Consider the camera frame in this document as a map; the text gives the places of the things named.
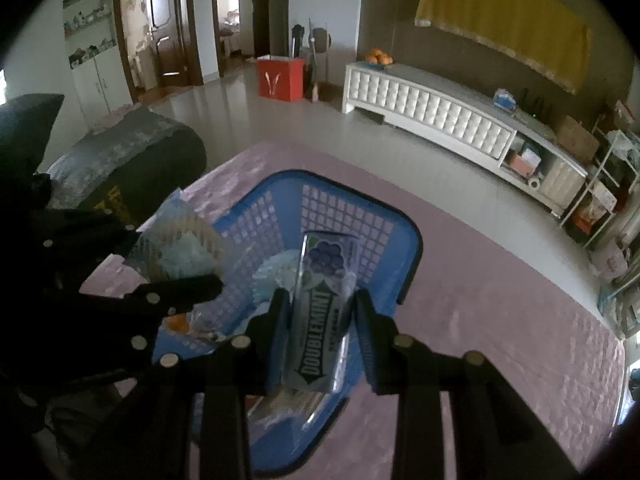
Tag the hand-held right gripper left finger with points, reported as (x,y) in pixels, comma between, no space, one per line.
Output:
(277,355)

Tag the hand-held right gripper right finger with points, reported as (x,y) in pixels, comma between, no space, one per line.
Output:
(372,355)

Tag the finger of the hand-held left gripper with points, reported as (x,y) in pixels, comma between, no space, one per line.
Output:
(170,295)
(90,240)

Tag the light blue snack packet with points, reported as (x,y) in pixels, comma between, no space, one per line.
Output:
(275,275)
(175,245)

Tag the chewing gum pack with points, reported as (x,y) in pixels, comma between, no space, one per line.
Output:
(320,320)

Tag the blue plastic basket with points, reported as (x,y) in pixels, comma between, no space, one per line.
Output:
(350,220)

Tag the orange snack packet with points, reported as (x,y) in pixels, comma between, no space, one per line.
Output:
(177,324)

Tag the grey patterned cloth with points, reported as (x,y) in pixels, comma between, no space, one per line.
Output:
(125,150)

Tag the pink quilted bed cover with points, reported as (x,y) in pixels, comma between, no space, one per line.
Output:
(475,320)

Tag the white display cabinet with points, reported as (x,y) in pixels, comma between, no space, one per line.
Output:
(95,70)

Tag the brown wooden door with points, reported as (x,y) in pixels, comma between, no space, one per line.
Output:
(167,25)

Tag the white paper roll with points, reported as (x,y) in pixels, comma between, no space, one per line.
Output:
(534,181)

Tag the red box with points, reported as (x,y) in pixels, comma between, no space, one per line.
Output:
(519,164)

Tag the red paper bag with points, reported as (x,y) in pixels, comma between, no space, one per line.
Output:
(281,79)

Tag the pink and white bag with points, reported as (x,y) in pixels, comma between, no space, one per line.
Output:
(609,262)

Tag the white and blue box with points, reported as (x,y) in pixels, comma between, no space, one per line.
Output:
(531,154)

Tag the white tufted TV cabinet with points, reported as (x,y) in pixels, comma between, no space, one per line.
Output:
(435,105)

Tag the orange printed bag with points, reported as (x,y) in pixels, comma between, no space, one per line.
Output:
(595,212)

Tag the black upright appliance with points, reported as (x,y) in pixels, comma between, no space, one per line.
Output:
(297,40)

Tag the grey flat tray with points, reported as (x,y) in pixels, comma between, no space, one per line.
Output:
(535,121)

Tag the white metal rack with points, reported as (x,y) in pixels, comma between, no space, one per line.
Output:
(600,180)

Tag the blue tissue box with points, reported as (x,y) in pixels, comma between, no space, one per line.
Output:
(505,100)

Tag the standing fan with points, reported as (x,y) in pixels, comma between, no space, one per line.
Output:
(320,40)

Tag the dark bottle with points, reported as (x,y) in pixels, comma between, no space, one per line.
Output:
(540,106)
(525,100)

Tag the heap of oranges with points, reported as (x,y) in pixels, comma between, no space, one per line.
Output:
(378,57)

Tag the cardboard box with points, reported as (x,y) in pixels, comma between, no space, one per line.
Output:
(577,139)

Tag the yellow cloth cover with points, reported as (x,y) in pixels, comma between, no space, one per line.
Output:
(500,10)

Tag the brown door frame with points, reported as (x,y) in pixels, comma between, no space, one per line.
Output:
(260,10)

